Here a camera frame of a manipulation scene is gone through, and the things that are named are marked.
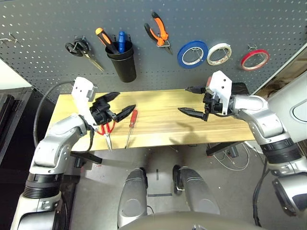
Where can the red tape roll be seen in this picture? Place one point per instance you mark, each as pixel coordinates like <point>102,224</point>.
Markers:
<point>242,62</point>

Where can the dark grey metal pegboard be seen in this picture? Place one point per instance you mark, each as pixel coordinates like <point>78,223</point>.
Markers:
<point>239,19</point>

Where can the white tape roll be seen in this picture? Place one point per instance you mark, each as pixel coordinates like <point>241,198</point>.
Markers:
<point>209,56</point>

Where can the silver robot left leg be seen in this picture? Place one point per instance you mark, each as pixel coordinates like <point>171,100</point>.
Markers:
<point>132,196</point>

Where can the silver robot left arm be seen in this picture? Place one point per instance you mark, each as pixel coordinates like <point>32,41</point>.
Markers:
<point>55,143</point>

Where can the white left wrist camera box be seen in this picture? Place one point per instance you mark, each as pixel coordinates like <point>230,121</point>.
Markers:
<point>81,91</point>

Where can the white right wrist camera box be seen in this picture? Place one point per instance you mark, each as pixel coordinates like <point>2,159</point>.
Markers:
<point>221,86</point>

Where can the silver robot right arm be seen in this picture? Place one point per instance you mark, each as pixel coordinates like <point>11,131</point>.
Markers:
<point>263,119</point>

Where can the silver robot leg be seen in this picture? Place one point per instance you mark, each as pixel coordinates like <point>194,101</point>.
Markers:
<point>196,191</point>
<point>132,196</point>

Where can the orange black needle-nose pliers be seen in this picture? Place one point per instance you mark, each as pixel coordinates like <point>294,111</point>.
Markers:
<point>159,36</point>

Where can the blue tape roll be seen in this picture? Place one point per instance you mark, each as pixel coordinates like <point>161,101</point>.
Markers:
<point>180,56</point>

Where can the black plastic tool case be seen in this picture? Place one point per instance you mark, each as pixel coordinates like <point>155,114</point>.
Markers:
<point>239,88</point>

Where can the light wooden shelf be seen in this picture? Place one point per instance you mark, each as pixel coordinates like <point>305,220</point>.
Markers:
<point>285,79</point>

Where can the black plastic cup holder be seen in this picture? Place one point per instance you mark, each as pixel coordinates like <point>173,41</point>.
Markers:
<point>124,67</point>

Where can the grey robot torso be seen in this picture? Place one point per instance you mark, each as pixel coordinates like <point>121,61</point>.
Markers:
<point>182,222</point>

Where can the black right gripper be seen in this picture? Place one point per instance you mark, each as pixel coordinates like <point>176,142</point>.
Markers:
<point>212,104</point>

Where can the silver robot right leg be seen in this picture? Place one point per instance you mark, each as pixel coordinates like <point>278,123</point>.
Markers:
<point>196,191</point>

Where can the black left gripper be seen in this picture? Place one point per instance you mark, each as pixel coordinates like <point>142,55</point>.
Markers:
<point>102,111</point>

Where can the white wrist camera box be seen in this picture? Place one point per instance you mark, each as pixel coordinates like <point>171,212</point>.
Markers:
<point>81,91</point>
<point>221,86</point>

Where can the black power adapter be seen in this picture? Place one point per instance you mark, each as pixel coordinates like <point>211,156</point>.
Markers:
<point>233,151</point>

